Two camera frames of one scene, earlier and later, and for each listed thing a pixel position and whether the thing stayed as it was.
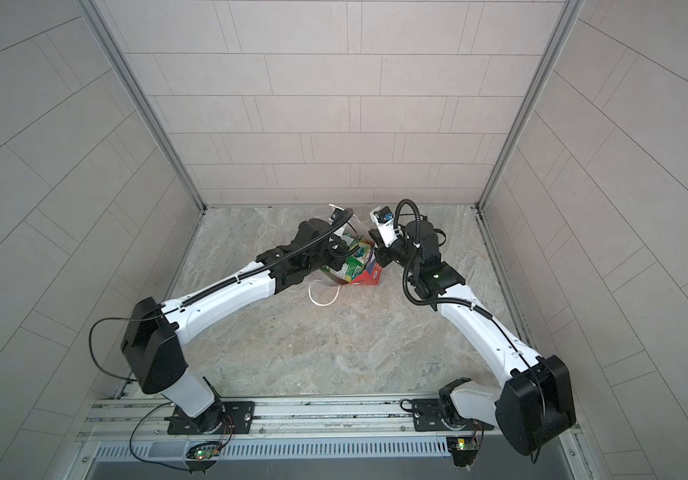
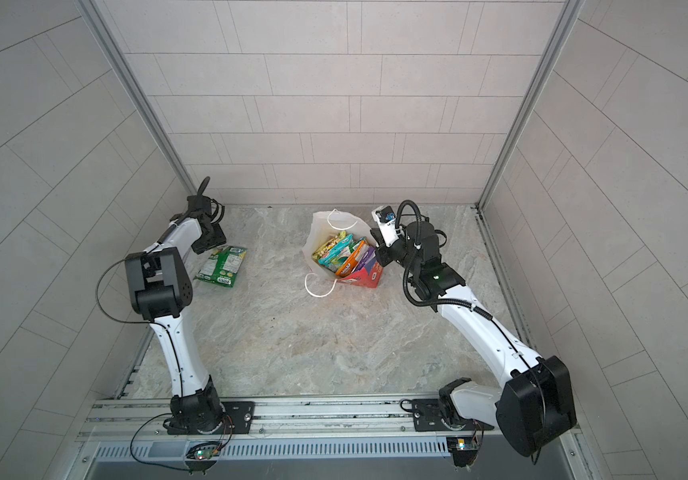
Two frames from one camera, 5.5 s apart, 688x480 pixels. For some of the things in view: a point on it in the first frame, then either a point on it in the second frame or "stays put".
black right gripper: (383, 258) stays put
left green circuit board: (204, 450) stays put
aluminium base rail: (145, 420) stays put
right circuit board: (464, 450) stays put
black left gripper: (339, 253) -> (200, 247)
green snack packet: (351, 265) -> (222, 266)
